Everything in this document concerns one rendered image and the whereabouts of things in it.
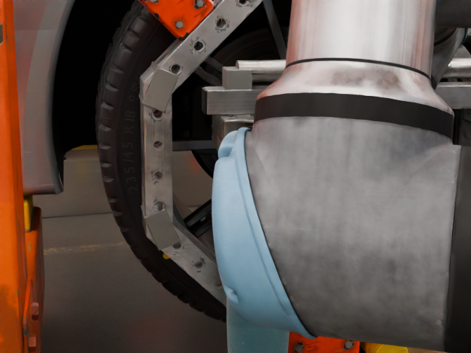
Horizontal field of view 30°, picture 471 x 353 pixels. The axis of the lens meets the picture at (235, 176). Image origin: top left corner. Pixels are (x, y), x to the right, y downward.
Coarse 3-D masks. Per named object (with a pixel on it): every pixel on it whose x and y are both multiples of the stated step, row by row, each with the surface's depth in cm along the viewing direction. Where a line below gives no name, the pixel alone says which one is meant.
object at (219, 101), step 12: (444, 84) 110; (456, 84) 110; (468, 84) 110; (204, 96) 105; (216, 96) 104; (228, 96) 105; (240, 96) 105; (252, 96) 105; (444, 96) 110; (456, 96) 110; (468, 96) 110; (204, 108) 105; (216, 108) 105; (228, 108) 105; (240, 108) 105; (252, 108) 105; (456, 108) 110; (468, 108) 111
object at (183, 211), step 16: (272, 0) 132; (272, 16) 133; (272, 32) 134; (208, 64) 133; (208, 80) 134; (448, 80) 139; (176, 144) 135; (192, 144) 136; (208, 144) 136; (176, 208) 136; (208, 208) 139; (192, 224) 139; (208, 224) 139; (208, 240) 147
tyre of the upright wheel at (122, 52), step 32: (128, 32) 131; (160, 32) 128; (128, 64) 129; (96, 96) 149; (128, 96) 130; (96, 128) 145; (128, 128) 131; (128, 160) 132; (128, 192) 133; (128, 224) 135; (160, 256) 137; (192, 288) 139; (224, 320) 142
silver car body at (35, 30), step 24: (24, 0) 137; (48, 0) 138; (24, 24) 138; (48, 24) 139; (24, 48) 139; (48, 48) 140; (24, 72) 140; (24, 96) 141; (24, 120) 142; (24, 144) 143; (96, 144) 181; (24, 168) 144; (48, 168) 144; (24, 192) 145; (48, 192) 146
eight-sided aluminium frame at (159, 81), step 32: (224, 0) 121; (256, 0) 121; (192, 32) 121; (224, 32) 122; (160, 64) 121; (192, 64) 122; (160, 96) 122; (160, 128) 123; (160, 160) 125; (160, 192) 126; (160, 224) 127; (192, 256) 129
